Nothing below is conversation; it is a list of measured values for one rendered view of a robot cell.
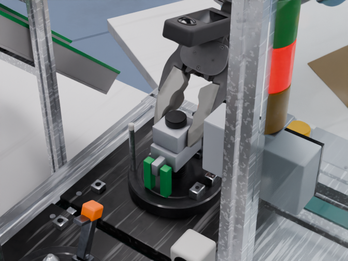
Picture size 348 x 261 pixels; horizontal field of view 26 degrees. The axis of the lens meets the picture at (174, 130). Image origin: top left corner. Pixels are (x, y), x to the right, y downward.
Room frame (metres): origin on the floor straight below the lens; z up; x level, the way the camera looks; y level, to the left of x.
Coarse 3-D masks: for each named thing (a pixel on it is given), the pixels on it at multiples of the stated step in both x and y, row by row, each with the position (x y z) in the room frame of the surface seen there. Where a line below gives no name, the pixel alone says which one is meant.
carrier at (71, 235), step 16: (48, 208) 0.74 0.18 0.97; (32, 224) 0.71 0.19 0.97; (48, 224) 0.71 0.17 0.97; (16, 240) 0.68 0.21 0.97; (32, 240) 0.68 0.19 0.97; (48, 240) 0.68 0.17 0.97; (64, 240) 0.68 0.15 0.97; (96, 240) 0.68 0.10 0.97; (112, 240) 0.68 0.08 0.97; (0, 256) 0.59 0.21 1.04; (16, 256) 0.65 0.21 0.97; (32, 256) 0.63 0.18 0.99; (48, 256) 0.58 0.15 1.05; (64, 256) 0.64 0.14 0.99; (96, 256) 0.64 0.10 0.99; (112, 256) 0.65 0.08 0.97; (128, 256) 0.65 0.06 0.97; (144, 256) 0.65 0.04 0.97
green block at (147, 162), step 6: (144, 162) 0.76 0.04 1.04; (150, 162) 0.76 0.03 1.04; (144, 168) 0.76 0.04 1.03; (150, 168) 0.76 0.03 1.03; (144, 174) 0.76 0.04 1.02; (150, 174) 0.76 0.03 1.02; (144, 180) 0.76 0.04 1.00; (150, 180) 0.76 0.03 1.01; (144, 186) 0.76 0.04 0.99; (150, 186) 0.76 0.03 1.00
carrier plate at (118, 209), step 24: (120, 144) 0.88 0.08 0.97; (144, 144) 0.87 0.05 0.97; (96, 168) 0.82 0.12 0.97; (120, 168) 0.82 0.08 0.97; (72, 192) 0.77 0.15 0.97; (120, 192) 0.77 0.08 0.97; (120, 216) 0.72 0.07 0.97; (144, 216) 0.72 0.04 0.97; (192, 216) 0.72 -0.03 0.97; (216, 216) 0.72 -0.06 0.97; (144, 240) 0.68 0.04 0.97; (168, 240) 0.68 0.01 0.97; (216, 240) 0.68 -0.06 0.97
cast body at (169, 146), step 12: (168, 120) 0.78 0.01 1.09; (180, 120) 0.78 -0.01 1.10; (192, 120) 0.79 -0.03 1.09; (156, 132) 0.78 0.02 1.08; (168, 132) 0.77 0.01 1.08; (180, 132) 0.77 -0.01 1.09; (156, 144) 0.78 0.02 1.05; (168, 144) 0.77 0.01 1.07; (180, 144) 0.76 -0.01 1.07; (156, 156) 0.77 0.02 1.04; (168, 156) 0.76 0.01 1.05; (180, 156) 0.76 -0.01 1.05; (156, 168) 0.75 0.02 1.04
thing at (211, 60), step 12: (216, 0) 0.91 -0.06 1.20; (228, 0) 0.88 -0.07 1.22; (228, 12) 0.89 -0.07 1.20; (228, 36) 0.86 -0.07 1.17; (192, 48) 0.86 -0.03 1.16; (204, 48) 0.85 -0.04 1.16; (216, 48) 0.84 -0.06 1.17; (228, 48) 0.84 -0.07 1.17; (192, 60) 0.84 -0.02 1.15; (204, 60) 0.84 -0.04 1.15; (216, 60) 0.83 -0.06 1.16; (192, 72) 0.84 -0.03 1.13; (204, 72) 0.82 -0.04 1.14; (216, 72) 0.82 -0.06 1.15
